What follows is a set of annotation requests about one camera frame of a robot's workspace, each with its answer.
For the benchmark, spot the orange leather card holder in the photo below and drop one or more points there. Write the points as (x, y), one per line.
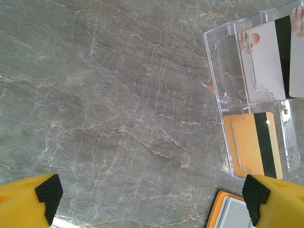
(225, 213)

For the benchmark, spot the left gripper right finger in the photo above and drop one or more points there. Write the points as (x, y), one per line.
(280, 204)

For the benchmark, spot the gold card with magnetic stripe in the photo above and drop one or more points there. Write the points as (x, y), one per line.
(247, 142)

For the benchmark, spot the clear acrylic card stand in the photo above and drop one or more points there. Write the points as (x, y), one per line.
(218, 71)

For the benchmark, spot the white card with magnetic stripe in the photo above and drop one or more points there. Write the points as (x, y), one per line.
(263, 59)

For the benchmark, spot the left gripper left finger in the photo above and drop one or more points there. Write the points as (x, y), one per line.
(21, 204)

